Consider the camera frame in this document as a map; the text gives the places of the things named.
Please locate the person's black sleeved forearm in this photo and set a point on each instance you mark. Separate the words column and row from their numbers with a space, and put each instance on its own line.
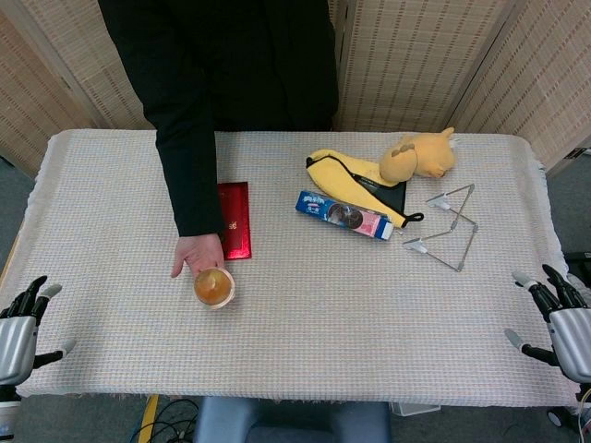
column 184, row 152

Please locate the white woven tablecloth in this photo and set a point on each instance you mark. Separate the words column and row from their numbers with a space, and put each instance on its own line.
column 295, row 295

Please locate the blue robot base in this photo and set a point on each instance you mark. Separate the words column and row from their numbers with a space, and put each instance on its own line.
column 291, row 419

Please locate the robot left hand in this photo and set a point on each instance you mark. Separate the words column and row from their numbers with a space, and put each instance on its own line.
column 14, row 339

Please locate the yellow black fabric pouch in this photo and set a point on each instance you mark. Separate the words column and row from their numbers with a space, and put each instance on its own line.
column 358, row 182

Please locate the yellow jelly cup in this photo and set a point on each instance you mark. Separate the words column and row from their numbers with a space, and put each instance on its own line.
column 213, row 287

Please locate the yellow floor tape strip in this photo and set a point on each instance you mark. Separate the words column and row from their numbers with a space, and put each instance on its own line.
column 148, row 417

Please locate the red envelope packet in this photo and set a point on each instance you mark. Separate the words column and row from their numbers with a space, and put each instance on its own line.
column 236, row 217

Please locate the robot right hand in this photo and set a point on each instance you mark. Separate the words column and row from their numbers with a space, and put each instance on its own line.
column 570, row 336

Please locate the person's black clothed torso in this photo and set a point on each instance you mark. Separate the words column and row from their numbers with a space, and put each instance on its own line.
column 272, row 60

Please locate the person's bare hand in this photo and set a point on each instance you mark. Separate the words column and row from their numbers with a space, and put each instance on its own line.
column 198, row 252

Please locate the yellow plush toy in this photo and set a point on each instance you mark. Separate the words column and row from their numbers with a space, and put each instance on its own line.
column 418, row 157

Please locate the bamboo folding screen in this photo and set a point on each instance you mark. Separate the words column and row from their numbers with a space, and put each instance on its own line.
column 461, row 60

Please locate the blue Oreo cookie package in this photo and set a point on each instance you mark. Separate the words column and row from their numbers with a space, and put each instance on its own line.
column 344, row 215

